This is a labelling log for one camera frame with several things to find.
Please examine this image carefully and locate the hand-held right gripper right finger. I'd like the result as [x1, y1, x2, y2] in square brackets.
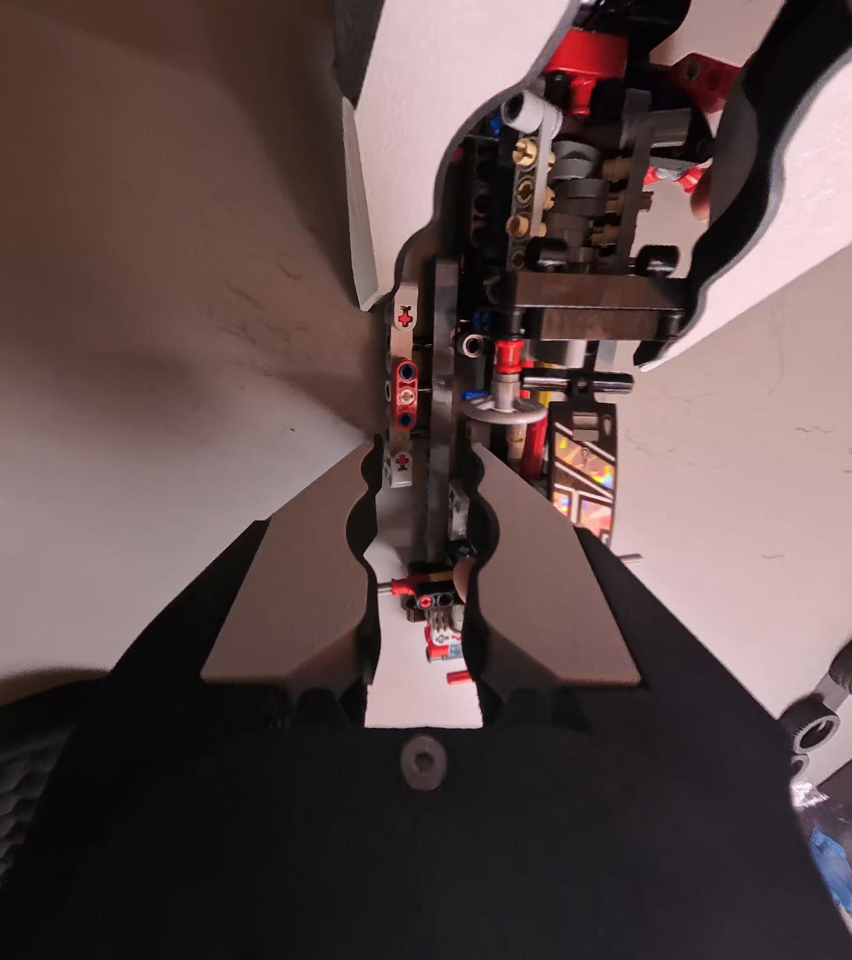
[465, 441, 644, 708]

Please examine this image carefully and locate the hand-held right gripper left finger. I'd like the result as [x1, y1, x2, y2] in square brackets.
[199, 439, 384, 689]

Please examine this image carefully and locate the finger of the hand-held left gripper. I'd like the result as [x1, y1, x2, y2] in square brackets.
[634, 0, 852, 375]
[339, 0, 593, 312]

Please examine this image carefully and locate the grey lego beam red link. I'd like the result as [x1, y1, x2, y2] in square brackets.
[382, 282, 421, 491]

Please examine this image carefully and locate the lego car chassis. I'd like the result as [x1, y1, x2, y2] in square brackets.
[378, 0, 746, 688]

